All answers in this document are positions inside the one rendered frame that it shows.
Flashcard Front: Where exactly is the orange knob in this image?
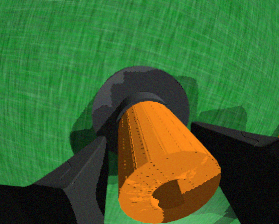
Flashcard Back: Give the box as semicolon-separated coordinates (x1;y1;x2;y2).
118;101;221;224

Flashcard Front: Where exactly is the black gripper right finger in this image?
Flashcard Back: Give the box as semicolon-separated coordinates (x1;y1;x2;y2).
191;121;279;224

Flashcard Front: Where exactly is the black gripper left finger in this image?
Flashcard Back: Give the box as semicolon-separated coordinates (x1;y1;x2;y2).
0;136;110;224

